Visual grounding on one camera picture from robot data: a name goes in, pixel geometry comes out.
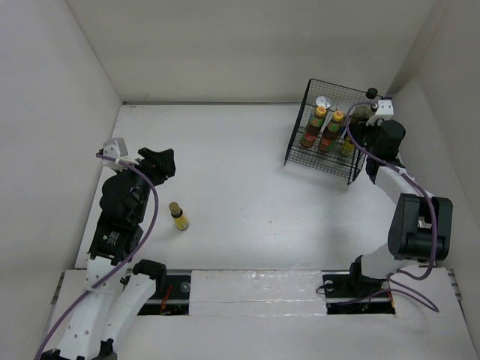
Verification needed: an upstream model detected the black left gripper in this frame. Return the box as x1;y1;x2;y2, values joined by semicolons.
115;147;174;221

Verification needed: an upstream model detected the dark soy sauce bottle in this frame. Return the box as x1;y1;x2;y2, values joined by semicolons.
349;88;378;128

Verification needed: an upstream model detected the small yellow bottle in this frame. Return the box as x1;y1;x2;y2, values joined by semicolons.
169;202;189;231
340;135;355;158

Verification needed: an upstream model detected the red sauce bottle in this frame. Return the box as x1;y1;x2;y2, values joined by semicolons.
318;110;344;153

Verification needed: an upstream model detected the yellow cap sauce bottle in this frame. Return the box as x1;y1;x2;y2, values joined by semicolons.
300;106;328;149

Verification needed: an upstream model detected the white shaker blue label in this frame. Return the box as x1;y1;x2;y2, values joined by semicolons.
315;96;332;110

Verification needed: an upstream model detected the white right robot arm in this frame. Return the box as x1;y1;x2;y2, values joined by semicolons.
346;120;453;296

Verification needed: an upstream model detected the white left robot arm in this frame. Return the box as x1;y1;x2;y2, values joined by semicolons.
34;148;176;359

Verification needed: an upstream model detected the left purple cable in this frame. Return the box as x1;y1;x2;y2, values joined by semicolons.
31;152;161;360

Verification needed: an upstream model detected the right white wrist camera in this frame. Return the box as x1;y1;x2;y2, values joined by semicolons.
366;100;394;126

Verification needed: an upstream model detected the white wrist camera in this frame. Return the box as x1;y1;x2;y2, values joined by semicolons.
100;138;128;170
366;100;394;126

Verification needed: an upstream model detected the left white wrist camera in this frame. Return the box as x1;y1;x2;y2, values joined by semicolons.
100;138;128;170

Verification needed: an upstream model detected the black wire basket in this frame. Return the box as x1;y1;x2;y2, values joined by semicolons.
283;77;384;185

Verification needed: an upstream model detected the metal base rail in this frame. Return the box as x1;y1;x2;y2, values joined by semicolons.
139;269;395;317

